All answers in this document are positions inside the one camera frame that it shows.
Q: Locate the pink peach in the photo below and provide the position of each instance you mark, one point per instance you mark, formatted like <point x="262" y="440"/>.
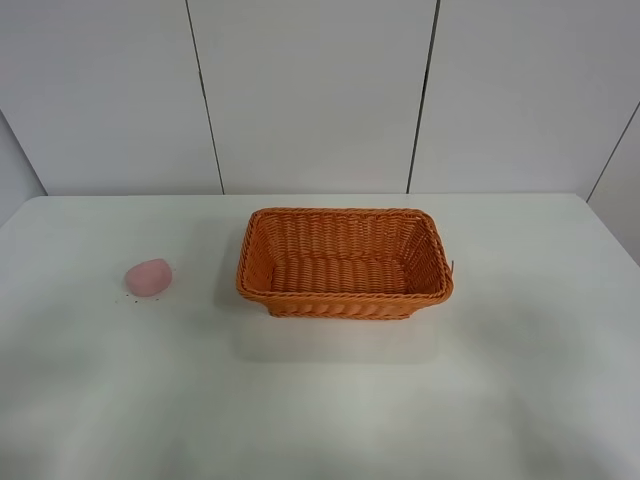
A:
<point x="149" y="278"/>

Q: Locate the orange wicker basket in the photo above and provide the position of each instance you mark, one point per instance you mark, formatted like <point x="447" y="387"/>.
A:
<point x="365" y="264"/>

